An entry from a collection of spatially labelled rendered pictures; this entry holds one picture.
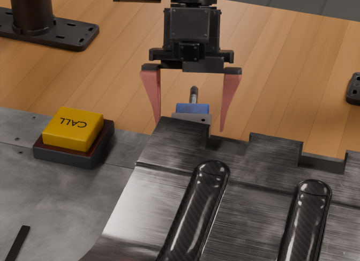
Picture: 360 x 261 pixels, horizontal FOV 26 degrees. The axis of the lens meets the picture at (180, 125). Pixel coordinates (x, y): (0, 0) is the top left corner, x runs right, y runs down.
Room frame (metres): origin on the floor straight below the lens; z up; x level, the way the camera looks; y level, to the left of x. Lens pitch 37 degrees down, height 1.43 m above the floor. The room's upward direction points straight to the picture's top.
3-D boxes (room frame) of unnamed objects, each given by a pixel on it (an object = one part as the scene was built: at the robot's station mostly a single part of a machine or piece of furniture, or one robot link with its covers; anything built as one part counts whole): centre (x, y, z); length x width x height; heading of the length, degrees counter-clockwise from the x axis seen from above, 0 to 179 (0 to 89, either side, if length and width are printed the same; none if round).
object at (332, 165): (0.65, -0.15, 0.87); 0.05 x 0.05 x 0.04; 73
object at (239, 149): (0.68, -0.05, 0.87); 0.05 x 0.05 x 0.04; 73
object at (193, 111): (0.81, -0.02, 0.83); 0.13 x 0.05 x 0.05; 177
